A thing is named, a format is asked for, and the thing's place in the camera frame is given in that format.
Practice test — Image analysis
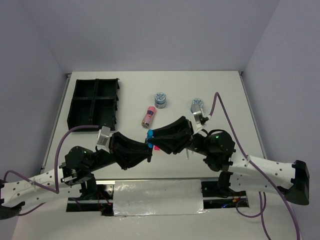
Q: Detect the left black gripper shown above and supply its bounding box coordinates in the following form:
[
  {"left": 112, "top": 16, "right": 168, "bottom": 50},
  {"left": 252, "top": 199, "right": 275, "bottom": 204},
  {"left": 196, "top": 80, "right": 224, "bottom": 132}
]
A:
[{"left": 88, "top": 131, "right": 153, "bottom": 172}]

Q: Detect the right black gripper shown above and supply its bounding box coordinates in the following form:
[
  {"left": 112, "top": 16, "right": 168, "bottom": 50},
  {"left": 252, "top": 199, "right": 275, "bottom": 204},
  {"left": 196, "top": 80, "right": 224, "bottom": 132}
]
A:
[{"left": 146, "top": 115, "right": 212, "bottom": 156}]

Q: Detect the blue highlighter cap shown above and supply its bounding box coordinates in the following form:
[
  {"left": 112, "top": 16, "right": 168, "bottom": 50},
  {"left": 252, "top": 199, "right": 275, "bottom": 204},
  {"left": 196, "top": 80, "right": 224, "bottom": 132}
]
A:
[{"left": 146, "top": 129, "right": 154, "bottom": 140}]

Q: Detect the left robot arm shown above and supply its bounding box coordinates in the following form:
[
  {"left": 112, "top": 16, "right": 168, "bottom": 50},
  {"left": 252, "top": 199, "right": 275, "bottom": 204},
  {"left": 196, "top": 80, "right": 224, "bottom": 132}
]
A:
[{"left": 0, "top": 132, "right": 153, "bottom": 220}]

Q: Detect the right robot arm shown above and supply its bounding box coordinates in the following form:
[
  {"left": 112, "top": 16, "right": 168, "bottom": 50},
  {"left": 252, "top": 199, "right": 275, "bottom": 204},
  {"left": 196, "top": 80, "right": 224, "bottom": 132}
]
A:
[{"left": 146, "top": 116, "right": 310, "bottom": 206}]

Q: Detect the green pen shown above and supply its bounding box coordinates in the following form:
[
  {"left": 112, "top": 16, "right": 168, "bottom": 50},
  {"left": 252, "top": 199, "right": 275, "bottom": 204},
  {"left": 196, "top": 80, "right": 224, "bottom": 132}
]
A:
[{"left": 186, "top": 149, "right": 190, "bottom": 160}]

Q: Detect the pink-capped clear tube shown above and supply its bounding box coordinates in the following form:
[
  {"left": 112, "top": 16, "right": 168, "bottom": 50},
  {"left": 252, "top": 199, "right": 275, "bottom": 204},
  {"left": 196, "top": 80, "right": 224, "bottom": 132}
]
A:
[{"left": 141, "top": 106, "right": 156, "bottom": 129}]

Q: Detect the blue-lidded jar right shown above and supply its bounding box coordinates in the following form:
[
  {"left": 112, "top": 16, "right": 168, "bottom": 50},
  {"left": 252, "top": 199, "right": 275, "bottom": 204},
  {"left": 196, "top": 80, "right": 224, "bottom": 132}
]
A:
[{"left": 190, "top": 98, "right": 204, "bottom": 113}]

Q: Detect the blue-lidded jar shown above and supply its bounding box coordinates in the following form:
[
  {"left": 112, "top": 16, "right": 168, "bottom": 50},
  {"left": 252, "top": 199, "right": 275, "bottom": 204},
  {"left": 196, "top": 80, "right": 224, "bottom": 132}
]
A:
[
  {"left": 190, "top": 98, "right": 204, "bottom": 113},
  {"left": 154, "top": 92, "right": 167, "bottom": 109}
]

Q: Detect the blue-lidded jar left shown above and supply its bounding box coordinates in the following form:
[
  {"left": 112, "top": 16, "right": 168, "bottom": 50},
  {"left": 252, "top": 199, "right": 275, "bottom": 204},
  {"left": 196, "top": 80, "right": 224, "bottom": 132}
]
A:
[{"left": 154, "top": 92, "right": 167, "bottom": 109}]

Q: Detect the black four-compartment organizer tray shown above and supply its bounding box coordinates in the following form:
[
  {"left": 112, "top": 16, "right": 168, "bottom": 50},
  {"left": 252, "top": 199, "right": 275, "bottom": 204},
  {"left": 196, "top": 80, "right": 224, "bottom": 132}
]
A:
[{"left": 67, "top": 78, "right": 120, "bottom": 131}]

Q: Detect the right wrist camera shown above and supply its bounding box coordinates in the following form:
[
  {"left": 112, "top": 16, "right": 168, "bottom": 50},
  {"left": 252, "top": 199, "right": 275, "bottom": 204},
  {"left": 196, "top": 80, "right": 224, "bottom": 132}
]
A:
[{"left": 192, "top": 109, "right": 211, "bottom": 133}]

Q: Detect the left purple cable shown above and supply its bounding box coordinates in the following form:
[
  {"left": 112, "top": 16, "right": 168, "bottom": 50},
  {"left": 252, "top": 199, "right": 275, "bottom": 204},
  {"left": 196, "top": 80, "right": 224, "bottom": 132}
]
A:
[{"left": 0, "top": 124, "right": 102, "bottom": 217}]

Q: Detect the purple cable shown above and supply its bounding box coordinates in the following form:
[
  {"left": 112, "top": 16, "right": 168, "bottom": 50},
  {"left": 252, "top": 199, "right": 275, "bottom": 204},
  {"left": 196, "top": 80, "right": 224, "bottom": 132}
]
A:
[
  {"left": 209, "top": 92, "right": 301, "bottom": 240},
  {"left": 0, "top": 124, "right": 102, "bottom": 217}
]

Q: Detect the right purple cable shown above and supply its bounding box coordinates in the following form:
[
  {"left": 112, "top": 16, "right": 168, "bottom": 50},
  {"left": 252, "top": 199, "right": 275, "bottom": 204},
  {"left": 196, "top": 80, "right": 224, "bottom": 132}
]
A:
[{"left": 209, "top": 92, "right": 301, "bottom": 240}]

